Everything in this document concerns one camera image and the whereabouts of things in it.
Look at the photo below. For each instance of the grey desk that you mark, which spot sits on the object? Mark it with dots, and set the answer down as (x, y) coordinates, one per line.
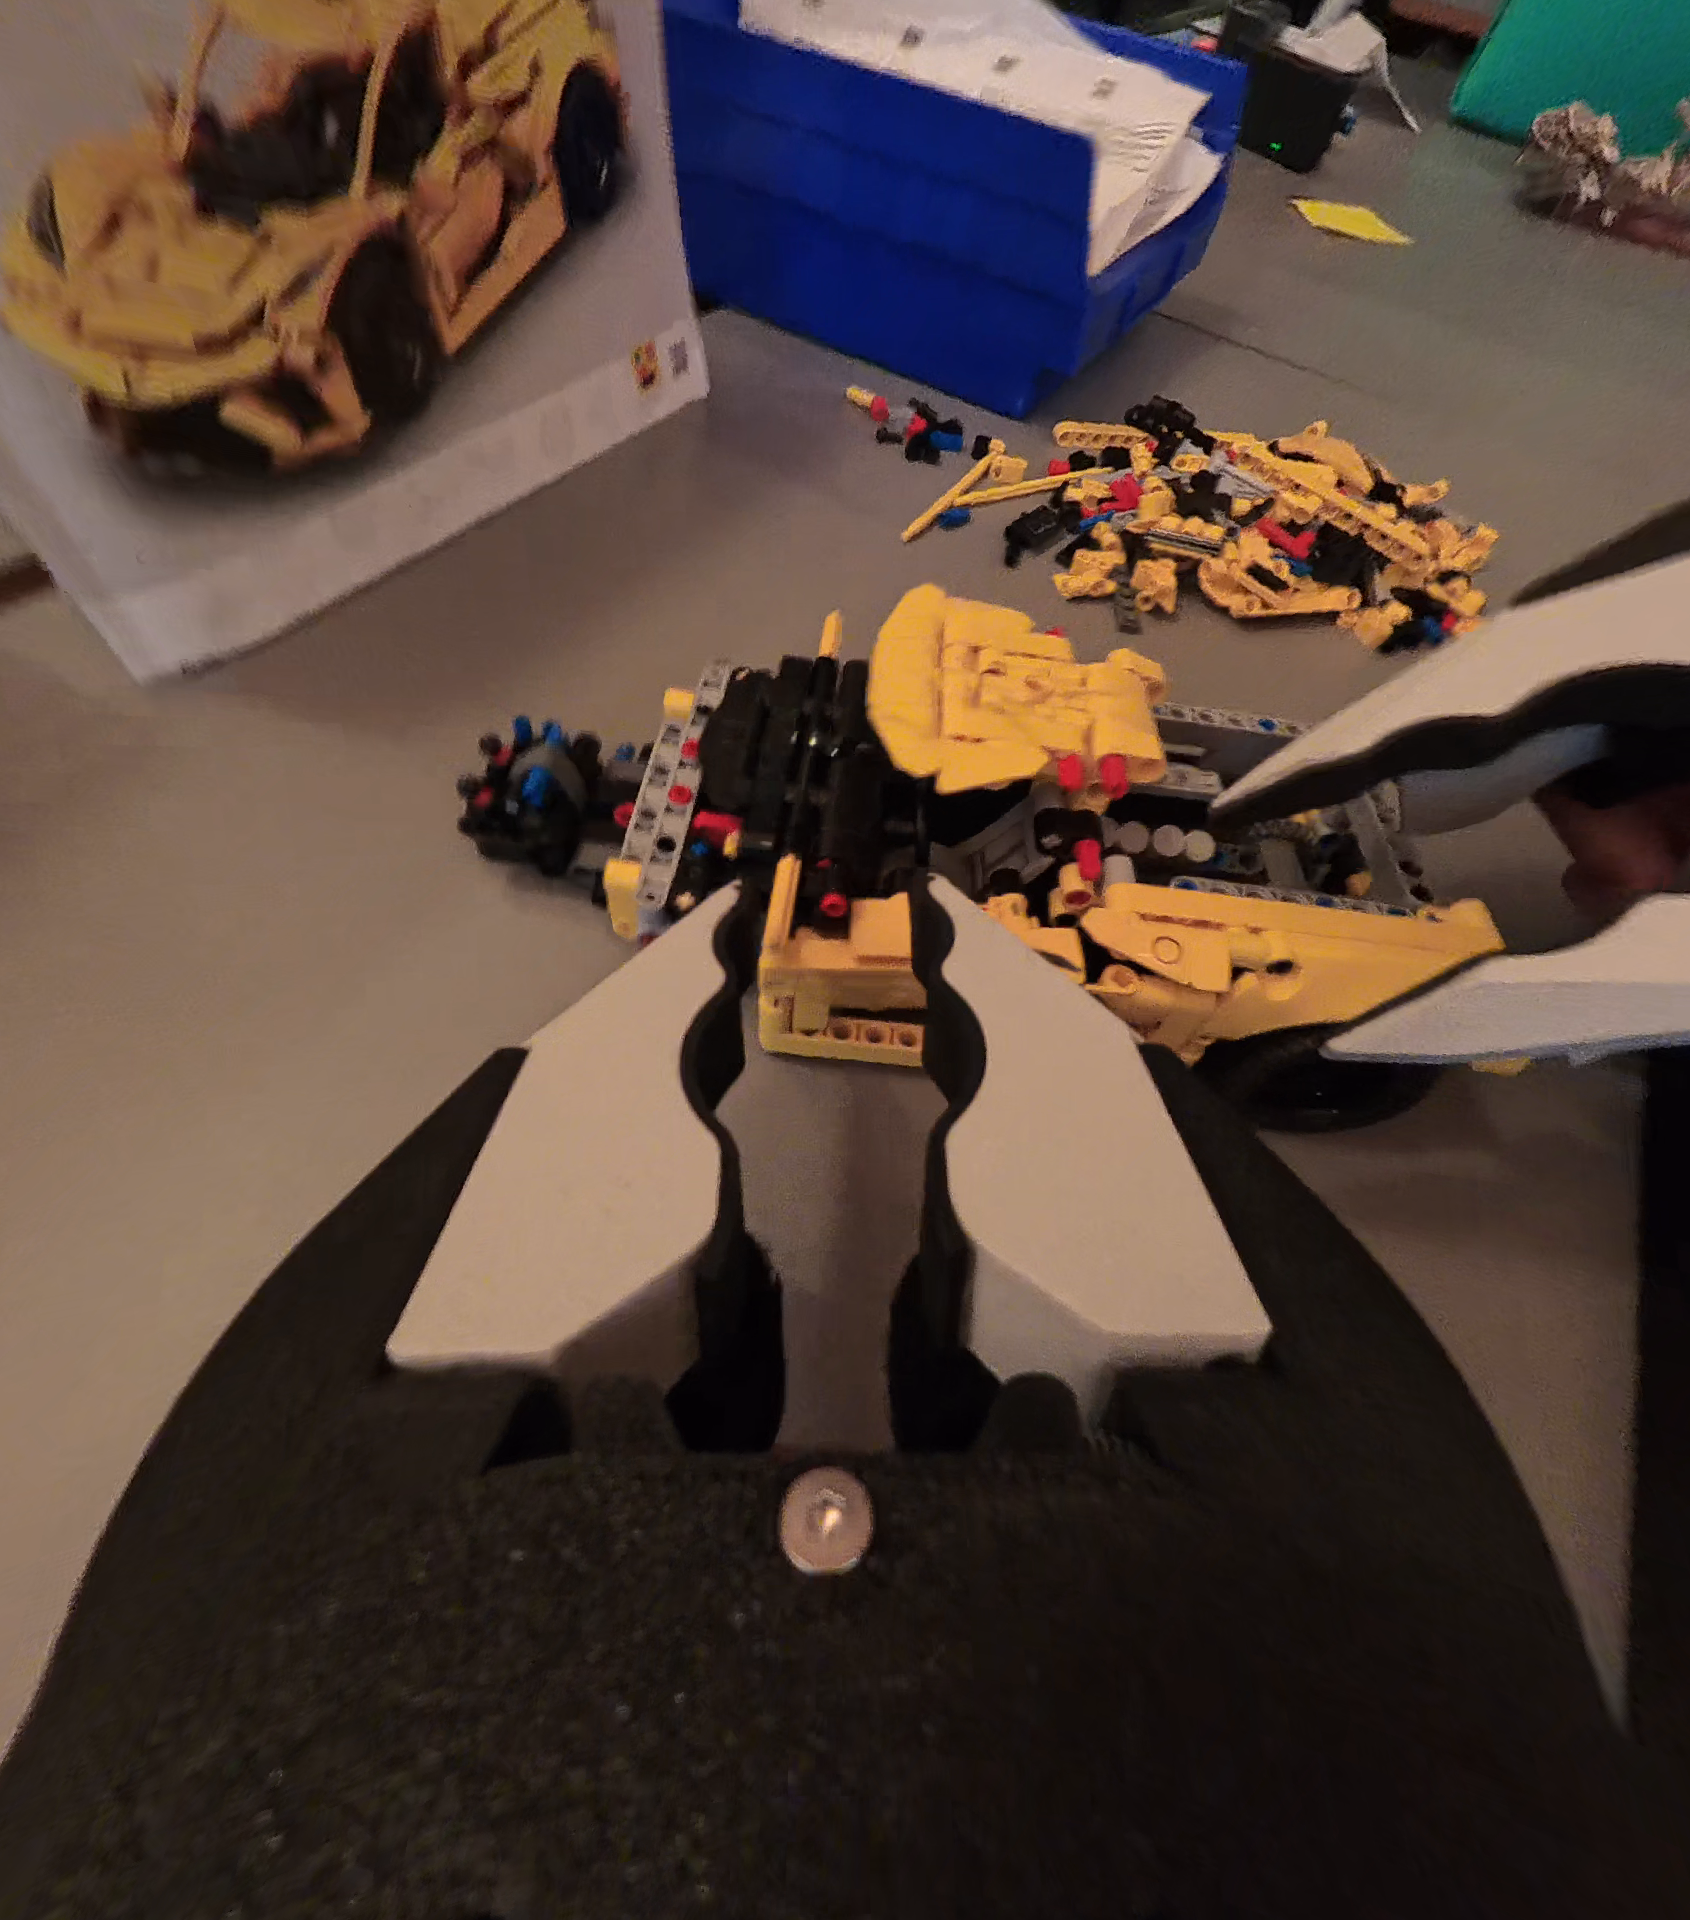
(156, 901)

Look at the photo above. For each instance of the toy car instruction booklet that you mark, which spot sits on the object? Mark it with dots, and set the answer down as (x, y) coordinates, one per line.
(337, 497)

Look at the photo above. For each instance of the yellow sticky note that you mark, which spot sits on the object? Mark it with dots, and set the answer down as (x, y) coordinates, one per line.
(1351, 221)

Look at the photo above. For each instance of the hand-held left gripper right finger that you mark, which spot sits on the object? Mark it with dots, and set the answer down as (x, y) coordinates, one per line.
(1101, 1201)

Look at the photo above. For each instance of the brown sculpted model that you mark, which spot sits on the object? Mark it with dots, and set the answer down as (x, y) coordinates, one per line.
(1640, 181)

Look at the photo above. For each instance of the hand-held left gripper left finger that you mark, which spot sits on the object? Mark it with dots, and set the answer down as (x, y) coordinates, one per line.
(560, 1201)

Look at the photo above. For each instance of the white papers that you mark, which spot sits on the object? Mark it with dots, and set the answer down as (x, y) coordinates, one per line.
(1057, 90)

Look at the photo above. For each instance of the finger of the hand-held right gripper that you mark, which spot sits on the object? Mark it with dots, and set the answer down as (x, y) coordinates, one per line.
(1627, 976)
(1566, 660)

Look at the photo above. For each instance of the pile of small toy pieces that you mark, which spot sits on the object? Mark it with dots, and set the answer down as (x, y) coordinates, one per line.
(1237, 526)

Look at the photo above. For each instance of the blue plastic bin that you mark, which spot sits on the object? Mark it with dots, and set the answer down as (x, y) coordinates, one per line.
(877, 257)

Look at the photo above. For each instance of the yellow toy car chassis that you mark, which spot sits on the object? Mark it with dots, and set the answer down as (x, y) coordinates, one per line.
(996, 690)

